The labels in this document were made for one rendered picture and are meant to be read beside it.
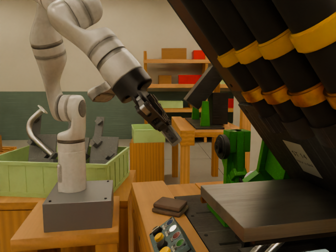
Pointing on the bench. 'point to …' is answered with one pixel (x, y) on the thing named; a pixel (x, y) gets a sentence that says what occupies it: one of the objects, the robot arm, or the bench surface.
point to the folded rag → (170, 206)
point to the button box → (171, 242)
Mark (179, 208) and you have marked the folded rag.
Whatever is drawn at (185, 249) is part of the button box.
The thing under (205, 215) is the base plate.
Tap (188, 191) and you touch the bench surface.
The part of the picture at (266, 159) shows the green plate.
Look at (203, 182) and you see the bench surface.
